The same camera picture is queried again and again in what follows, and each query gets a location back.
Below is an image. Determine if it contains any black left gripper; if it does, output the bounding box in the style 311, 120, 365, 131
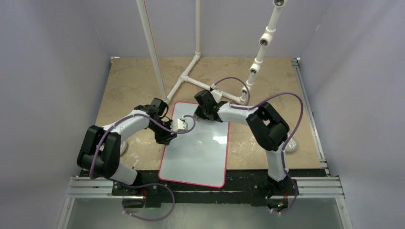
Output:
149, 119, 177, 145

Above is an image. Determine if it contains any pink framed whiteboard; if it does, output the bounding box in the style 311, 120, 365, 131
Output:
158, 119, 229, 188

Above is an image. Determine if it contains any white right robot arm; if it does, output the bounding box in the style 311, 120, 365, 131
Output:
194, 90, 289, 194

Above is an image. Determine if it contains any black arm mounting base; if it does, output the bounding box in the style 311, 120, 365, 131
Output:
79, 169, 327, 208

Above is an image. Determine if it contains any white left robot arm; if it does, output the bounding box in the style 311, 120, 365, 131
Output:
76, 98, 177, 195

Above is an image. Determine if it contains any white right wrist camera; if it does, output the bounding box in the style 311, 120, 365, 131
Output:
210, 89, 223, 103

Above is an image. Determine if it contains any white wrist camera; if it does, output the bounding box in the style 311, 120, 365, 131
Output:
210, 89, 223, 103
171, 118, 189, 133

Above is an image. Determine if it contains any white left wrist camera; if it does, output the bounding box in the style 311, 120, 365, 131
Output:
171, 118, 189, 133

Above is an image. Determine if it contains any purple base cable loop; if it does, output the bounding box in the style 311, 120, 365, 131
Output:
121, 183, 175, 222

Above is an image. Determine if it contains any white PVC pipe frame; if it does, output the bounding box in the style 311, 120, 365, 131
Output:
136, 0, 286, 105

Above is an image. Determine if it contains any aluminium rail frame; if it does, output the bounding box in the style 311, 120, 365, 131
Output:
57, 57, 352, 229

